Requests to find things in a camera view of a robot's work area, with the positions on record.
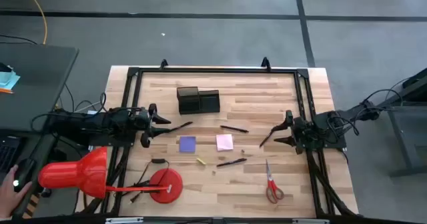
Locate dark side desk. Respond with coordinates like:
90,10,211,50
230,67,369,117
0,43,80,220

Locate pink sticky note pad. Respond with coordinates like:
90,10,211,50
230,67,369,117
216,133,235,152

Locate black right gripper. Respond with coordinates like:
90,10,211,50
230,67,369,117
270,109,316,155

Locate black computer mouse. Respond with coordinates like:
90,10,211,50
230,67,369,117
13,157,37,189

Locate grey metal table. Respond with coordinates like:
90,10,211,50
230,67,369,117
368,67,427,178

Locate person's hand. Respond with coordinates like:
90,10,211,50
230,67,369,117
0,165,33,220

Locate yellow cable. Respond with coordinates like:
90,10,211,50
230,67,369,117
22,0,49,46

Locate yellow black hazard tape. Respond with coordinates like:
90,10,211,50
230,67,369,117
21,193,41,219

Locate black keyboard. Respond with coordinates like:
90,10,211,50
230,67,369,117
0,135,21,175

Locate purple sticky note pad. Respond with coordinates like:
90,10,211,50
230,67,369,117
179,135,197,153

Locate silver metal bracket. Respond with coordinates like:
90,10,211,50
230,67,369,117
292,218,330,224
105,217,144,224

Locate teal paper stack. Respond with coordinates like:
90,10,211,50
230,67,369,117
0,63,21,92

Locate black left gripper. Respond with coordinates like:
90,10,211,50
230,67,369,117
133,103,172,149

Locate red-handled scissors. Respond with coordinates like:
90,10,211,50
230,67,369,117
265,159,286,205

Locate black aluminium table frame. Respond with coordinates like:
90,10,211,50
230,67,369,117
75,65,360,220

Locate black mesh desk organizer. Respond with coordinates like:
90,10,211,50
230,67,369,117
176,86,222,115

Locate black lamp power cord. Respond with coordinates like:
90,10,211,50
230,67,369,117
129,158,171,204

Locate red desk lamp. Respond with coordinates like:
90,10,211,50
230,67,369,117
37,146,184,205

